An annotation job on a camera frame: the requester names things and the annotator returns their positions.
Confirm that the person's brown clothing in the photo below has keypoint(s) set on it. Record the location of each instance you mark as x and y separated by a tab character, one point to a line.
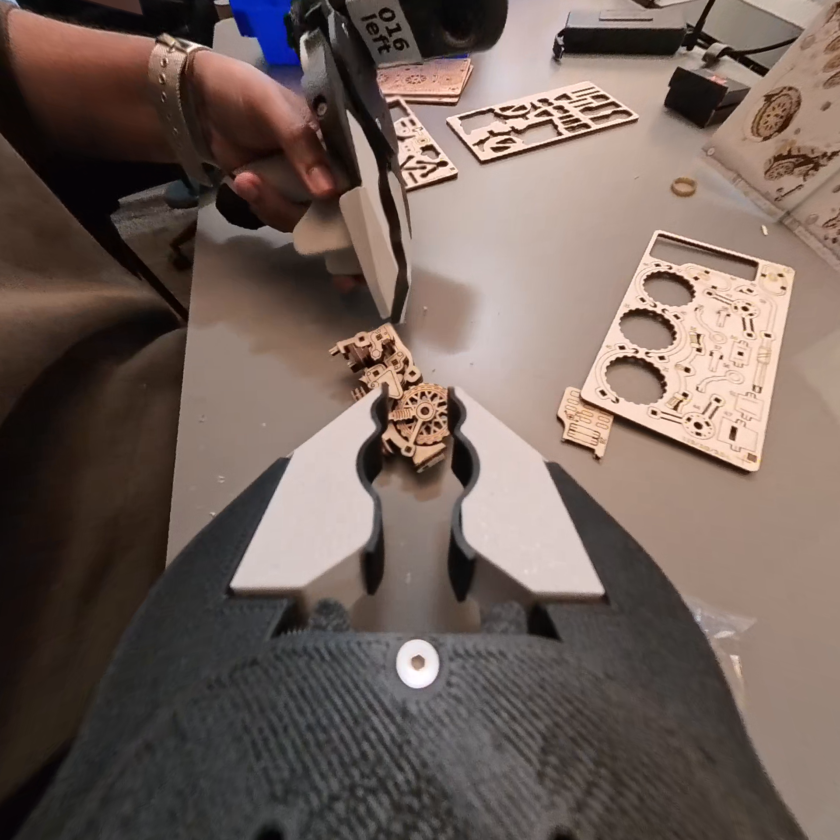
65	394

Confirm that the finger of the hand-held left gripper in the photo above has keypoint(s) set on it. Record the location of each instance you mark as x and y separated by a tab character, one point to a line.
371	249
405	295

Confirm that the stack of brown wooden sheets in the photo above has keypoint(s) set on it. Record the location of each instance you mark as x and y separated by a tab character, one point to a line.
433	82

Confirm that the black box with red label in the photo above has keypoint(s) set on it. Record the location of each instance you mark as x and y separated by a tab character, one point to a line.
695	98

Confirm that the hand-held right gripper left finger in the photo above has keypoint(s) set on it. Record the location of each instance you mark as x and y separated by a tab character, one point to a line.
295	525

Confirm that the grey desk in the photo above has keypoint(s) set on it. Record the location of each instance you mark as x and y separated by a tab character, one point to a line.
525	262

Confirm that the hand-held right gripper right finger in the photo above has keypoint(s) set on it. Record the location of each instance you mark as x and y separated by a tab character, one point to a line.
531	525

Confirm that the person's left forearm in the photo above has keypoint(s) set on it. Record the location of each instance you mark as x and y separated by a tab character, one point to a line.
79	98

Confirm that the emptied wooden puzzle sheet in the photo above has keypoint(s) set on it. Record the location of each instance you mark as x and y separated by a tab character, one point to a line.
559	136

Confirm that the clear plastic bag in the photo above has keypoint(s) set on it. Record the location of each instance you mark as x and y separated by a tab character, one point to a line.
715	640

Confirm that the wooden model engine block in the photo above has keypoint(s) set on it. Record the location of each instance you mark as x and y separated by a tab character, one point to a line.
367	361

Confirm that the black power adapter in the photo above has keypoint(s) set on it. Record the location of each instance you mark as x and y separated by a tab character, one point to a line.
623	36

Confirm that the person's left hand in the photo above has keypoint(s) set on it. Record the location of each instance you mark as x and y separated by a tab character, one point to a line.
262	124

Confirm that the blue plastic bin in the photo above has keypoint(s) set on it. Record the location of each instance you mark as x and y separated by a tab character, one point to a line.
269	33

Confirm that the wooden sheet with round holes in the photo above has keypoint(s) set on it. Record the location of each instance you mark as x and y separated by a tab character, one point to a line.
676	423

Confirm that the wooden gear assembly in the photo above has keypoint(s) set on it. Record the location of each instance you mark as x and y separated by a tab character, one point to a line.
420	426

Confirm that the small wooden slotted piece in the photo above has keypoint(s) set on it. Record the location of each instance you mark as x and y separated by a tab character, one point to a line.
581	420

